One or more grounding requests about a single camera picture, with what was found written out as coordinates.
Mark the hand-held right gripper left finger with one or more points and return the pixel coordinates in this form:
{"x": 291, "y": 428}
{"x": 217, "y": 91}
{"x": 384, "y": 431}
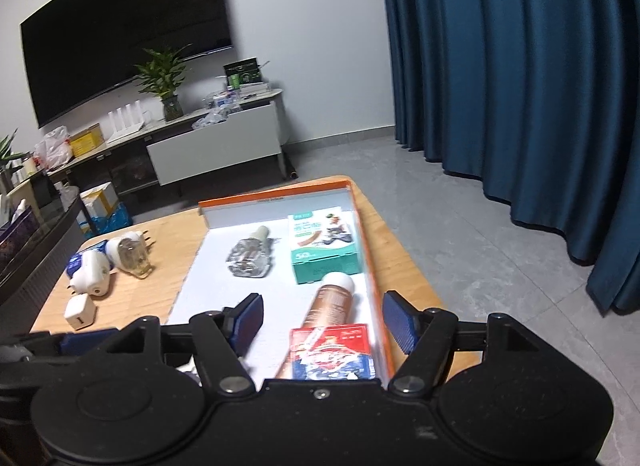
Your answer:
{"x": 247, "y": 323}

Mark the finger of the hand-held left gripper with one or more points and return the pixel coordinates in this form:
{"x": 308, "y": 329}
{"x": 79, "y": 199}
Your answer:
{"x": 85, "y": 342}

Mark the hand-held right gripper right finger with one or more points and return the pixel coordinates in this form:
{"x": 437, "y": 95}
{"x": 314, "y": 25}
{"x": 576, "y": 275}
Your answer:
{"x": 397, "y": 318}

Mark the orange white cardboard tray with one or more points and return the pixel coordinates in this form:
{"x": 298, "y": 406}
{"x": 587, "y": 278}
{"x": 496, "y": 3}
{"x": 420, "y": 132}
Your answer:
{"x": 200, "y": 306}

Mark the brown tube with white cap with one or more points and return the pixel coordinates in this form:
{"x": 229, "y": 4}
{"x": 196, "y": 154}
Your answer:
{"x": 332, "y": 301}

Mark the red playing card box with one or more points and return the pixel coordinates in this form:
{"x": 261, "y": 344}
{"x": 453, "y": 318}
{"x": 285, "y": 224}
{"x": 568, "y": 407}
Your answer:
{"x": 335, "y": 353}

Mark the white cube adapter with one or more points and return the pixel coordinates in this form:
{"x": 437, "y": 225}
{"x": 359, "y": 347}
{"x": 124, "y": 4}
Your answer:
{"x": 79, "y": 313}

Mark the clear glass refill bottle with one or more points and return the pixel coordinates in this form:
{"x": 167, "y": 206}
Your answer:
{"x": 247, "y": 258}

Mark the blue tin box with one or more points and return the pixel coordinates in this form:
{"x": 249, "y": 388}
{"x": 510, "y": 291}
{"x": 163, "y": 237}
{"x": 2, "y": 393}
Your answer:
{"x": 75, "y": 261}

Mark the black glass coffee table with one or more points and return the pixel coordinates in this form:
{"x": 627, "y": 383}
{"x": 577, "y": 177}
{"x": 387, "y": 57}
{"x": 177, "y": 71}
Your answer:
{"x": 45, "y": 266}

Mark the teal bandage box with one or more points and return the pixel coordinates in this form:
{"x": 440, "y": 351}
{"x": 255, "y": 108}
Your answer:
{"x": 322, "y": 256}

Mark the white plug-in heater with bottle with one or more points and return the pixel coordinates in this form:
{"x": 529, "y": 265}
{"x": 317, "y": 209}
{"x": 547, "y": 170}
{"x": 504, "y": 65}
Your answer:
{"x": 130, "y": 253}

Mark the purple patterned basket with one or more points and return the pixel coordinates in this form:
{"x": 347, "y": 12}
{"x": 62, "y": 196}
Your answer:
{"x": 15, "y": 246}

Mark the blue plastic bag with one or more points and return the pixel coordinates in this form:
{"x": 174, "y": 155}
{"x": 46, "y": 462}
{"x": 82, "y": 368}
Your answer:
{"x": 112, "y": 223}

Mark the white yellow cardboard box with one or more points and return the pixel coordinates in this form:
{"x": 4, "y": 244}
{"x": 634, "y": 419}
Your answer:
{"x": 100, "y": 198}

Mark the beige tissue box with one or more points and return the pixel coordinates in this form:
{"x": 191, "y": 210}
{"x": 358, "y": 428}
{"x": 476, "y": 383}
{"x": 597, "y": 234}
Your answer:
{"x": 10, "y": 208}

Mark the black rolled mat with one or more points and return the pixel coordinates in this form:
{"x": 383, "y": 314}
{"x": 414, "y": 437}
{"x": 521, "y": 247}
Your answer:
{"x": 289, "y": 168}

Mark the white cabinet drawer front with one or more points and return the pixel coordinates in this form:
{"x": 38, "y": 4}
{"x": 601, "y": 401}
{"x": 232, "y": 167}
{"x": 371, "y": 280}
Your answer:
{"x": 215, "y": 145}

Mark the television cabinet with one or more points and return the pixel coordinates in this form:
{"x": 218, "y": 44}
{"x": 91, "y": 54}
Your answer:
{"x": 130, "y": 165}

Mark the white bottles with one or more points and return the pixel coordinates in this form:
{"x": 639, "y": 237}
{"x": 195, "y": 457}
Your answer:
{"x": 25, "y": 168}

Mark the white red plastic bag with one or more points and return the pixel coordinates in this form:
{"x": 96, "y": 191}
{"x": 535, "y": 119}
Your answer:
{"x": 52, "y": 148}

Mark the leafy green houseplant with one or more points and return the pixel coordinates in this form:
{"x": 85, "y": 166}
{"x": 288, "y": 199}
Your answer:
{"x": 7, "y": 150}

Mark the clear plastic bag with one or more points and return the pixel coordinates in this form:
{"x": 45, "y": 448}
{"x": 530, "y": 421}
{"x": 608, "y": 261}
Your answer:
{"x": 210, "y": 119}

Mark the white router with antennas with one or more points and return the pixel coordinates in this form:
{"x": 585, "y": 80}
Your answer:
{"x": 127, "y": 128}

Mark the clear plastic container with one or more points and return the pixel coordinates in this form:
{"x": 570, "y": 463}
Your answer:
{"x": 222, "y": 99}

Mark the blue curtain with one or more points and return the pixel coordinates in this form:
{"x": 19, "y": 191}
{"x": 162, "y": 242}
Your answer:
{"x": 500, "y": 95}

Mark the green black box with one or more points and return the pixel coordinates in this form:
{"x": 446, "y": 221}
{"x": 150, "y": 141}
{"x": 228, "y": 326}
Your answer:
{"x": 242, "y": 73}

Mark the potted green plant glass vase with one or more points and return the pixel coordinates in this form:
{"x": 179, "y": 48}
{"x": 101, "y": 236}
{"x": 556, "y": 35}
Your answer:
{"x": 165, "y": 80}

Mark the black wall television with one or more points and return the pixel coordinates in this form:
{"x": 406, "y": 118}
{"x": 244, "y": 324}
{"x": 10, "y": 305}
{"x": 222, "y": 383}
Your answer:
{"x": 125, "y": 30}

